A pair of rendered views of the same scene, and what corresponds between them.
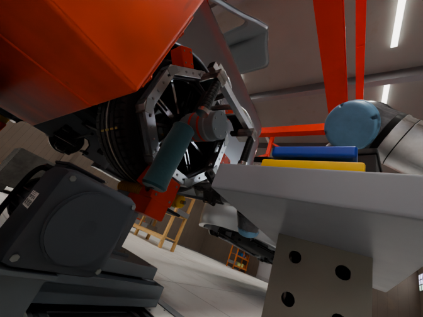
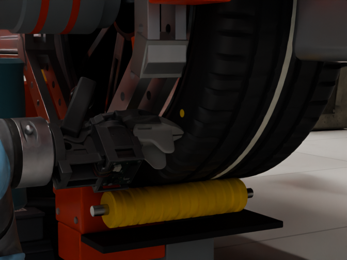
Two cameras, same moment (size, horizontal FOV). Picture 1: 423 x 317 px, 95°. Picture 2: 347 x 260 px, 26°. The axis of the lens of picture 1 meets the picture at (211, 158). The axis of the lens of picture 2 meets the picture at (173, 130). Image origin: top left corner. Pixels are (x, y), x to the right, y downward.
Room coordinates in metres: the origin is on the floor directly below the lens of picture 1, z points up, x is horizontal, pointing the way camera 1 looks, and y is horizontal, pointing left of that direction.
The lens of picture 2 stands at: (1.35, -1.00, 0.76)
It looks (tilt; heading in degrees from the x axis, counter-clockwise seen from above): 6 degrees down; 108
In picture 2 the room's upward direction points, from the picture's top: straight up
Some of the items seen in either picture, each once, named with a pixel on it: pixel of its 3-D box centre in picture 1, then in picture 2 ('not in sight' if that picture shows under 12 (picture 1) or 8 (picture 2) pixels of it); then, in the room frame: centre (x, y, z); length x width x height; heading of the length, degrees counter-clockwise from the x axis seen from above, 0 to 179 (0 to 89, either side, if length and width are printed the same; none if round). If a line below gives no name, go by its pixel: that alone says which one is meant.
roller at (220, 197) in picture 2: (163, 197); (176, 201); (0.99, 0.14, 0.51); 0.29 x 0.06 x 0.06; 48
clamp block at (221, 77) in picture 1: (213, 80); not in sight; (0.57, 0.11, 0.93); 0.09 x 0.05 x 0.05; 48
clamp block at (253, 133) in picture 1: (246, 134); not in sight; (0.82, -0.12, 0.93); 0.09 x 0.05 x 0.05; 48
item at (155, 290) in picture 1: (88, 272); not in sight; (0.94, 0.27, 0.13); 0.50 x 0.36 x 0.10; 138
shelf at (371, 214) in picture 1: (327, 246); not in sight; (0.29, -0.22, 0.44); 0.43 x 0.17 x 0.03; 138
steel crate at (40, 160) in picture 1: (34, 178); not in sight; (4.04, 2.95, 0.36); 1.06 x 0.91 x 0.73; 140
